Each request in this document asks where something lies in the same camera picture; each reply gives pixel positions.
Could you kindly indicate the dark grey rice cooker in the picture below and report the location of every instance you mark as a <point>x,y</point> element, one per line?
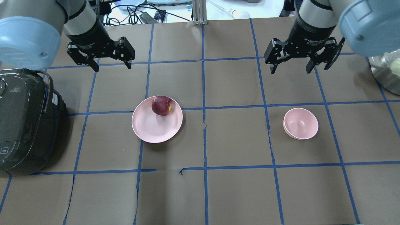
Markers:
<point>30,111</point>

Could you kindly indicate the pink plate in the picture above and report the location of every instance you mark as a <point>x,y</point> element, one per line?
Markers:
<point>153,128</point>

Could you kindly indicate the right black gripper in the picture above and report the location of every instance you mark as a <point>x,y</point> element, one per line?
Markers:
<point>307,33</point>

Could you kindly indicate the red apple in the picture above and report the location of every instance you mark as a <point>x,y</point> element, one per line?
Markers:
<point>162,105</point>

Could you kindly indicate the steel steamer pot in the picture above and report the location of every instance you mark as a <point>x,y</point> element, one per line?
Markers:
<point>380,67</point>

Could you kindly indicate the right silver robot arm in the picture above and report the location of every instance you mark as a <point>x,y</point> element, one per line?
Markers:
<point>323,26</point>

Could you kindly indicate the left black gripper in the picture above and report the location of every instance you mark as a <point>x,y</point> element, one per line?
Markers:
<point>89,37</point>

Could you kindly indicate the aluminium frame post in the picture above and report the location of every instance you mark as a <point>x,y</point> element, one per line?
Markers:
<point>199,12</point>

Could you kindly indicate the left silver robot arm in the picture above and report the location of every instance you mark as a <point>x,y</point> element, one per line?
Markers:
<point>30,34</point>

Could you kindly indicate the pink bowl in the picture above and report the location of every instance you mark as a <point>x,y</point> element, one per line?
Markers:
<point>300,124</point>

